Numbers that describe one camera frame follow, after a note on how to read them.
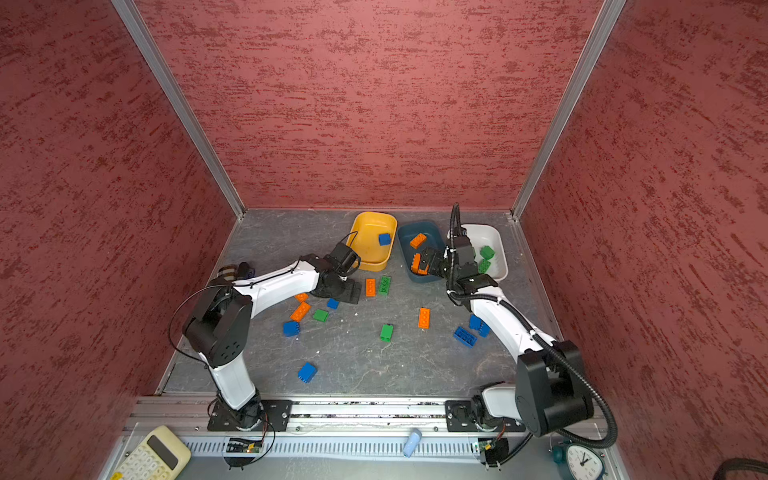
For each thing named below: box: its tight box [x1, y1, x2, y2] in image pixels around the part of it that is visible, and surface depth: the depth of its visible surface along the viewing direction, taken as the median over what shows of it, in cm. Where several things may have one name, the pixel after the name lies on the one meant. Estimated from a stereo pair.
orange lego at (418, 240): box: [410, 233, 427, 249], surface depth 112 cm
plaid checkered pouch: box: [218, 266, 238, 282], surface depth 100 cm
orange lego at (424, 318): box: [418, 308, 431, 329], surface depth 93 cm
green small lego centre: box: [380, 323, 394, 343], surface depth 88 cm
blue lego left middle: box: [283, 321, 301, 337], surface depth 91 cm
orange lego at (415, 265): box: [410, 253, 429, 275], surface depth 103 cm
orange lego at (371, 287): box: [365, 278, 377, 297], surface depth 99 cm
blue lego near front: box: [297, 362, 318, 384], surface depth 83 cm
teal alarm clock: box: [552, 439, 605, 480], surface depth 67 cm
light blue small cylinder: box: [403, 428, 423, 458], surface depth 71 cm
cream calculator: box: [117, 425, 192, 480], surface depth 68 cm
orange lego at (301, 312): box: [290, 301, 312, 323], surface depth 94 cm
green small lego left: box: [312, 309, 329, 323], surface depth 94 cm
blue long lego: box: [454, 326, 478, 349], surface depth 89 cm
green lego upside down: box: [378, 276, 392, 295], surface depth 101 cm
